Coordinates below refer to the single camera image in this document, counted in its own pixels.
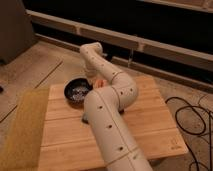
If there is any dark ceramic bowl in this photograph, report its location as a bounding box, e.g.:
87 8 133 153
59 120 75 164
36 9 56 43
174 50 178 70
64 78 93 103

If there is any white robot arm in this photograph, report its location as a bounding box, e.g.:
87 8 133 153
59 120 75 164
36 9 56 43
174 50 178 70
80 42 153 171

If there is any orange small object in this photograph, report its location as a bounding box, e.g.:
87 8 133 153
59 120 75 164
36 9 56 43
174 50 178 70
93 79 107 88

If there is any blue rectangular block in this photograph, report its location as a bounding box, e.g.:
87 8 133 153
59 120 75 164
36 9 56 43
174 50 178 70
81 114 89 124

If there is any wooden board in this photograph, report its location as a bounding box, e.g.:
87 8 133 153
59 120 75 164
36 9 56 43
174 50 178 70
39 76 188 171

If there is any grey cabinet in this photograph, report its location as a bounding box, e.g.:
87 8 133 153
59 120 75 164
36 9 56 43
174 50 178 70
0 0 37 64

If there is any yellow green cloth mat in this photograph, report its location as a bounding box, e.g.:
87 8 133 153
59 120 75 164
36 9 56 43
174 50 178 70
0 89 49 171

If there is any white window frame rail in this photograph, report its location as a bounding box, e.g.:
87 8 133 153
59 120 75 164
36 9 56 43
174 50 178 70
27 10 213 72

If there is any black cable on floor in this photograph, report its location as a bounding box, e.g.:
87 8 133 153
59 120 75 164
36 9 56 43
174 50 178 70
164 96 213 171

